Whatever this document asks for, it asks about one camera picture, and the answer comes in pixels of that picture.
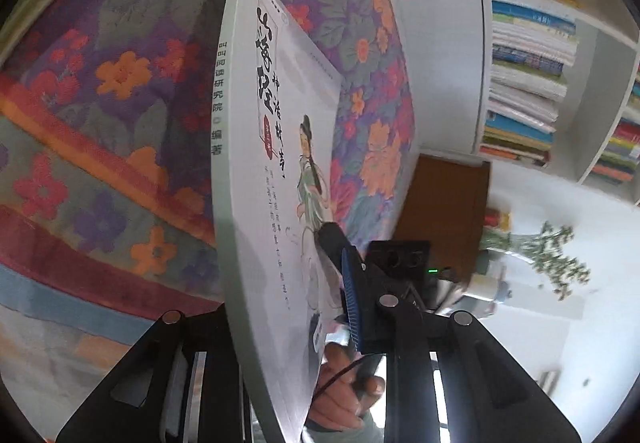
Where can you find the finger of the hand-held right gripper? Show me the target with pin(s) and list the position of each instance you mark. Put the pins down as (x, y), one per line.
(332, 238)

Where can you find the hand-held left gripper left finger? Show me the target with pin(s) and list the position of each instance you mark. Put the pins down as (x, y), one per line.
(210, 333)

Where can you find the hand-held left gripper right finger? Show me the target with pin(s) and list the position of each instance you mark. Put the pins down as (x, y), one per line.
(351, 303)

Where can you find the white book with robed figure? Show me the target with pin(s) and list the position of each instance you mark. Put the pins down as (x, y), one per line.
(270, 223)

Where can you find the person's right forearm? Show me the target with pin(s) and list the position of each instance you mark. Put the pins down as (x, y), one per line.
(350, 437)

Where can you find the row of blue white books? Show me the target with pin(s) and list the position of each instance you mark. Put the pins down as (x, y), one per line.
(525, 83)

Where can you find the row of thin mixed books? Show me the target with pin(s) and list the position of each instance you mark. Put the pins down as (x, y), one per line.
(617, 138)

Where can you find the person's right hand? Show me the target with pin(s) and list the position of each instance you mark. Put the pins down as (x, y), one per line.
(340, 403)

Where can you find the brown wooden nightstand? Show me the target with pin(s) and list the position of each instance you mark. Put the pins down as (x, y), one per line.
(440, 203)

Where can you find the red yellow toy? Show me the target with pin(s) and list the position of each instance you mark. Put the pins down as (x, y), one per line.
(496, 219)

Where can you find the green plant in glass vase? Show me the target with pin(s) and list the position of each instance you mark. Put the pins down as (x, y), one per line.
(545, 253)

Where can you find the white bookshelf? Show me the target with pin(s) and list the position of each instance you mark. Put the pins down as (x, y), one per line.
(435, 73)

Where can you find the floral blanket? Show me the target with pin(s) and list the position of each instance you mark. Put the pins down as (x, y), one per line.
(100, 123)

